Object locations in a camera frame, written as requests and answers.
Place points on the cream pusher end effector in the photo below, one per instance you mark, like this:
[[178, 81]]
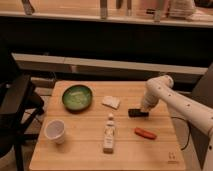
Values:
[[144, 108]]

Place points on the black eraser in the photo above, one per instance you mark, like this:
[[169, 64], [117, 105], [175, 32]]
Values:
[[137, 113]]

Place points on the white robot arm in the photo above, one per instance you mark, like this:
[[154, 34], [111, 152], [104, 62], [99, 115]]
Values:
[[201, 116]]

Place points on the orange carrot toy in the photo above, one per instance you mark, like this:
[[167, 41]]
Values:
[[144, 133]]

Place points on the white sponge block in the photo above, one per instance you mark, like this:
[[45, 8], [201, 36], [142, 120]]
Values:
[[111, 101]]

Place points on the white bottle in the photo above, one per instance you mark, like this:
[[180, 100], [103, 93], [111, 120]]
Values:
[[109, 133]]

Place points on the green bowl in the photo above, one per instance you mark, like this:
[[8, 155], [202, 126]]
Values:
[[77, 97]]

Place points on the white paper cup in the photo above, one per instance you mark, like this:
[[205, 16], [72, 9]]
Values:
[[55, 131]]

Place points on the black chair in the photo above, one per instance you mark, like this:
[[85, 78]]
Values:
[[19, 105]]

